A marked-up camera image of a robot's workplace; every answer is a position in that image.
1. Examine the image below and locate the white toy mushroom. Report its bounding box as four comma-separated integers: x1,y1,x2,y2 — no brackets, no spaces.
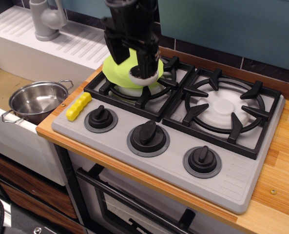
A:
128,66,159,86

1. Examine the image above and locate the black middle stove knob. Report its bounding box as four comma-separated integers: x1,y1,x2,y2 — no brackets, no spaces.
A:
127,120,170,157

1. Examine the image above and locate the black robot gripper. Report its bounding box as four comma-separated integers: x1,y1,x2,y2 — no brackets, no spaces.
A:
102,0,159,78

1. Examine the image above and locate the black right stove knob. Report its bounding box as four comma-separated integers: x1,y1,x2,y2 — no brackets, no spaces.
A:
183,146,222,179

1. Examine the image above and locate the black right burner grate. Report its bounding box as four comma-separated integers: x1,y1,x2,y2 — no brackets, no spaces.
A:
163,68,284,159

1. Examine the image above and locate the black left stove knob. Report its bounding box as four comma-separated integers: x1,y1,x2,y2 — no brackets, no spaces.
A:
84,105,118,134

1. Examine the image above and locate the green plastic plate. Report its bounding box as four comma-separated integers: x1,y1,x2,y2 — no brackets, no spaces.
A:
102,49,164,88

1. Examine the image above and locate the wooden drawer front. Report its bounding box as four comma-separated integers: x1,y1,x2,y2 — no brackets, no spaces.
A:
0,154,85,234

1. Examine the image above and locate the grey toy stove top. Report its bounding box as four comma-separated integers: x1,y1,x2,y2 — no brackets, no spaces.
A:
52,50,285,214

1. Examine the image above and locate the grey toy faucet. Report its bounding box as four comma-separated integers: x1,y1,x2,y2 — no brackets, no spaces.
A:
29,0,67,41

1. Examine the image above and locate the black burner grate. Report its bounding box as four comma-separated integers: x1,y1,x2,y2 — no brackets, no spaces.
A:
163,68,284,159
84,56,195,121

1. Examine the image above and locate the black oven door handle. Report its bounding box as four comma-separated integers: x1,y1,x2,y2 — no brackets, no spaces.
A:
76,168,195,234

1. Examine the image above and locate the black stove knob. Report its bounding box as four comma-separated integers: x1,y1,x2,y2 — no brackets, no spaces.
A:
127,120,170,157
84,105,118,134
183,146,222,179

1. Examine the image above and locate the black left burner grate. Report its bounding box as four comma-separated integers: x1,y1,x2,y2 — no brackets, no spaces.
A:
84,56,195,121

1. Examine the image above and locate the stainless steel pot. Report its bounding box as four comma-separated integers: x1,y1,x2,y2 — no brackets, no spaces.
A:
1,80,74,125

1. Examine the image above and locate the white toy sink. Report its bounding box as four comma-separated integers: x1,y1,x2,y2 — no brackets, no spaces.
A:
0,6,109,186

